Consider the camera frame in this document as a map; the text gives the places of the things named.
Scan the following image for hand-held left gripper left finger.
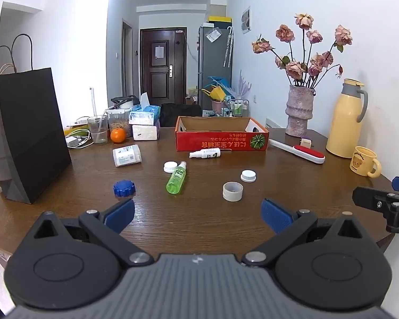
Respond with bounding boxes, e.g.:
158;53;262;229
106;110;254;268
33;198;155;267

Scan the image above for black folding chair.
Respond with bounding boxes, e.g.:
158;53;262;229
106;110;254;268
160;103;203;127

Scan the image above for clear drinking glass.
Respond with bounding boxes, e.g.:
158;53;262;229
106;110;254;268
87;115;109;145

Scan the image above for white wall panel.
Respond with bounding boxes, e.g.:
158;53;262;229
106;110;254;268
241;7;251;34

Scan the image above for white spray bottle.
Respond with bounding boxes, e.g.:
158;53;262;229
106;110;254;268
189;148;221;159

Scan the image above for clear storage container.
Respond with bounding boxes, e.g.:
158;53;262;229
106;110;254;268
107;108;134;137

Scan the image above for orange fruit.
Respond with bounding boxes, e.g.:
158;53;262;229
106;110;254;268
110;128;127;144

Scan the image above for purple clothes hangers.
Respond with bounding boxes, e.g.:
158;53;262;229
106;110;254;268
236;70;252;98

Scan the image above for pink plastic bucket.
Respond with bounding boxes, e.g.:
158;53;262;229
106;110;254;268
211;100;228;115

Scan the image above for blue plastic dustpan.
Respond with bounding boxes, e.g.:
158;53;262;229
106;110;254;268
207;76;236;97

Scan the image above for yellow plastic dustpan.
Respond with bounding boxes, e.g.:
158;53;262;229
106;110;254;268
201;86;227;102

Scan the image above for dark interior door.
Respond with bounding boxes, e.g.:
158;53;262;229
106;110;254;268
122;18;134;98

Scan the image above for green spray bottle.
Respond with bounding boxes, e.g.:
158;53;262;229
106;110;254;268
165;161;188;195

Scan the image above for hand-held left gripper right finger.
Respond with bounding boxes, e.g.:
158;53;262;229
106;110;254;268
241;198;366;268

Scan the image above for orange cardboard box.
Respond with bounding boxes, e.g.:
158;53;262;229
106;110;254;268
175;116;270;152

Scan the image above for white tape roll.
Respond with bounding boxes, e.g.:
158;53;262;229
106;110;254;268
223;182;243;202

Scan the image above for grey refrigerator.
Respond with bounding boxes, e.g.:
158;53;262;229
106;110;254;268
198;25;234;110

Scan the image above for purple tissue pack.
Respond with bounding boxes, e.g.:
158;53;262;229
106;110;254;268
132;121;161;141

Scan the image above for yellow and black box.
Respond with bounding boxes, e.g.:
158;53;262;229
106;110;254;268
208;15;231;29

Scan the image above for red and white lint brush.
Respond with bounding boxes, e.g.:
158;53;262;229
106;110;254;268
269;138;326;164

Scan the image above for dark brown entrance door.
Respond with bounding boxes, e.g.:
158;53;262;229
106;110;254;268
140;27;188;107

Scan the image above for blue bottle cap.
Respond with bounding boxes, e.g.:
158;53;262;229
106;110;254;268
113;180;135;198

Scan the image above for blue tissue pack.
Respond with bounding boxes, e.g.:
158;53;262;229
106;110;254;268
129;92;161;126

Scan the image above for clear cotton swab box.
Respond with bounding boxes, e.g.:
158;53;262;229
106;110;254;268
112;144;142;167

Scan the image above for black paper bag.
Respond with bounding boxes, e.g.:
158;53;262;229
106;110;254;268
0;34;73;204

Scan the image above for metal wire rack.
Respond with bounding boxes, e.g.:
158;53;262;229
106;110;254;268
224;96;251;117

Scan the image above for yellow bear mug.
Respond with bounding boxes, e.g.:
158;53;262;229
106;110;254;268
348;146;383;178

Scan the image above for yellow thermos jug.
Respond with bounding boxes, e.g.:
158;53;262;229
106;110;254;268
326;78;369;158

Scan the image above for white charger with cable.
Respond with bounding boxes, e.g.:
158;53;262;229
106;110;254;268
66;129;94;148

